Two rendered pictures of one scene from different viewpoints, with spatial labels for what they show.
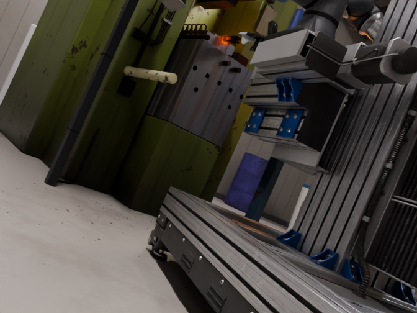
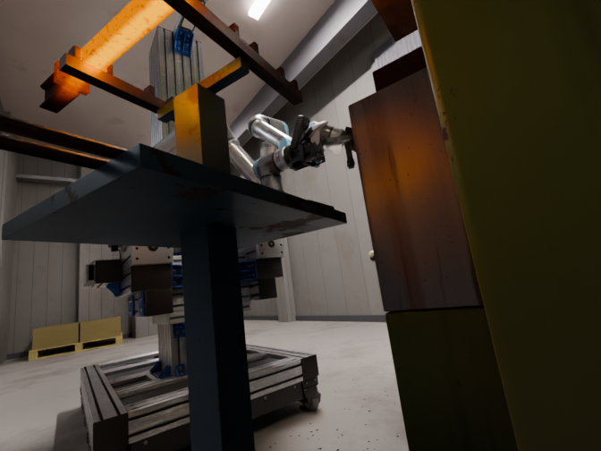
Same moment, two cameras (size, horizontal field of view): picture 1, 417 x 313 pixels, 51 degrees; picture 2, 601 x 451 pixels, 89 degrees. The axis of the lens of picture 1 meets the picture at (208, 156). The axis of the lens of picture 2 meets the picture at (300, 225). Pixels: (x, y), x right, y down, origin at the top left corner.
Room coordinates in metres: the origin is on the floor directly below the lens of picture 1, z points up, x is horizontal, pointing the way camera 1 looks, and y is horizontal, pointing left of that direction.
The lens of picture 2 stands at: (2.93, -0.36, 0.54)
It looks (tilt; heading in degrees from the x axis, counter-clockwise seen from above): 11 degrees up; 162
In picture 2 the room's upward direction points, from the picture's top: 7 degrees counter-clockwise
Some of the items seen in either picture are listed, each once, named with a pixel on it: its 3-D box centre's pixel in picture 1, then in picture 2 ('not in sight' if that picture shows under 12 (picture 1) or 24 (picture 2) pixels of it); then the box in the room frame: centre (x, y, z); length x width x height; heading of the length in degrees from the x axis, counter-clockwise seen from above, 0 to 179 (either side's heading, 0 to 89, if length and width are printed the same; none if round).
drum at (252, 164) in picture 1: (251, 184); not in sight; (6.01, -0.68, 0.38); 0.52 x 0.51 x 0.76; 20
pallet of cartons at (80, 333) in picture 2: not in sight; (80, 336); (-3.14, -2.43, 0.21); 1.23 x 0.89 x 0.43; 110
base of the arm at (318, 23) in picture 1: (314, 33); not in sight; (1.39, -0.15, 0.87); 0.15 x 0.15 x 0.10
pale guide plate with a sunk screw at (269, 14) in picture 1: (265, 21); not in sight; (2.58, 0.01, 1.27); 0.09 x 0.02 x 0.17; 128
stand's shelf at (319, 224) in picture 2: not in sight; (207, 223); (2.44, -0.36, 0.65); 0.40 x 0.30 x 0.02; 132
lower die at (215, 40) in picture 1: (198, 43); not in sight; (2.45, 0.31, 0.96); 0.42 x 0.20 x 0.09; 38
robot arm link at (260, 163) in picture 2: not in sight; (268, 166); (1.91, -0.13, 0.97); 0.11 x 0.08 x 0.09; 38
